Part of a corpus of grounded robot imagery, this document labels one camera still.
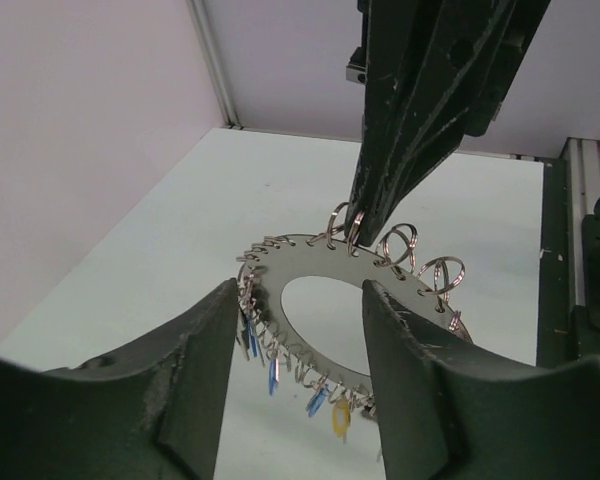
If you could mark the yellow key tag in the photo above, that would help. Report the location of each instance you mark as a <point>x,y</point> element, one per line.
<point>341,419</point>

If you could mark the blue key tag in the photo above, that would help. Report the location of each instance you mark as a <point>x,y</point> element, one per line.
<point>273,375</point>

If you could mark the aluminium frame rail left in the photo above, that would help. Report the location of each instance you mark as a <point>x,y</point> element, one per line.
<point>214,63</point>

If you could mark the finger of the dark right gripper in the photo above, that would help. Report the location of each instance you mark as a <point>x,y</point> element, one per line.
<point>475,52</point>
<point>395,39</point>

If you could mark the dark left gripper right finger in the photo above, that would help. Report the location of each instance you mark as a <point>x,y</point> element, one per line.
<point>448,409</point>

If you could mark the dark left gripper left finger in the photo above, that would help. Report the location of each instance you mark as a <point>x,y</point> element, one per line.
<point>150,409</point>

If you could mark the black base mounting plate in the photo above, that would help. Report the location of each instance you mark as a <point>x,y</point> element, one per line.
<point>555,260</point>

